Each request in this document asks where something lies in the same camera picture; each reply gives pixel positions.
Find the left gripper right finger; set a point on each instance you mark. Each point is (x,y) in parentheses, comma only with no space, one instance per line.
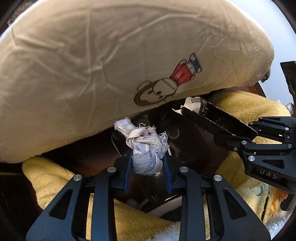
(234,221)

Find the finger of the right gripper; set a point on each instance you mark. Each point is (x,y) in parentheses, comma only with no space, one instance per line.
(275,127)
(247,145)

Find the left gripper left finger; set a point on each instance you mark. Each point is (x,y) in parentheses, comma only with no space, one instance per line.
(76,207)

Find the trash bin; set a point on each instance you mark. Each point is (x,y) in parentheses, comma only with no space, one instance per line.
(175,202)

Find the yellow fleece blanket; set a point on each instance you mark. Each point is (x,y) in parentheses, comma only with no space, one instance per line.
(264,200)

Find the beige cartoon bed sheet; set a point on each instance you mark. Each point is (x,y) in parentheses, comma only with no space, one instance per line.
(70,69)

